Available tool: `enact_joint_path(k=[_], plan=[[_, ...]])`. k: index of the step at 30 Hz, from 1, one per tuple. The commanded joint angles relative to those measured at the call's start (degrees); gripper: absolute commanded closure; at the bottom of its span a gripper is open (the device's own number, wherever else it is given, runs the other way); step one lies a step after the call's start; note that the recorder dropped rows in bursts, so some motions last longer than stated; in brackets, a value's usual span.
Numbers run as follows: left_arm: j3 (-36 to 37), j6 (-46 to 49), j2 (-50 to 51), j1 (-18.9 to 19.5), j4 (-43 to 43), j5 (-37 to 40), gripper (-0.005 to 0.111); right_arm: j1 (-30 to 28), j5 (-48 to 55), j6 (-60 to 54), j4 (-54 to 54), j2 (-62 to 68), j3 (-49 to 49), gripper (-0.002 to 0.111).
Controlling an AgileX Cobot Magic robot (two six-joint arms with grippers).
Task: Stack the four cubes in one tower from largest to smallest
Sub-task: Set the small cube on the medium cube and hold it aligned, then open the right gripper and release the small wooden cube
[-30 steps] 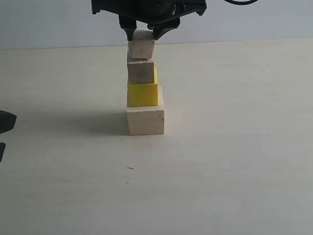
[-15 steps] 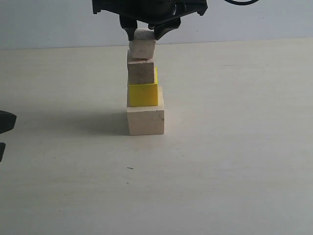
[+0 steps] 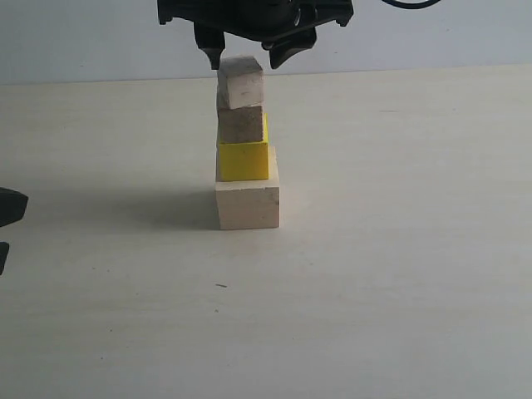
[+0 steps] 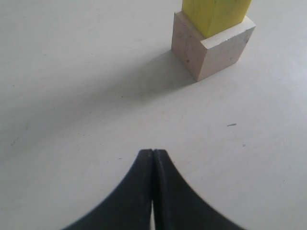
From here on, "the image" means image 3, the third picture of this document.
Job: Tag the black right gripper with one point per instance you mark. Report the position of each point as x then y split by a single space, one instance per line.
285 28

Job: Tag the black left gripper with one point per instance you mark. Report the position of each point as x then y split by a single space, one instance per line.
13 206

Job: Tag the small wooden cube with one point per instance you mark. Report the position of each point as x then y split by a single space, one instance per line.
241 81

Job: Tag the medium plywood cube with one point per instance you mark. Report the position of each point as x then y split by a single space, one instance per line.
241 125

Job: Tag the yellow painted cube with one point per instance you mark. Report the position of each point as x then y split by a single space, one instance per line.
244 161

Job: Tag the large light wooden cube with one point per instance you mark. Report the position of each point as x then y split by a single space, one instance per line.
249 204

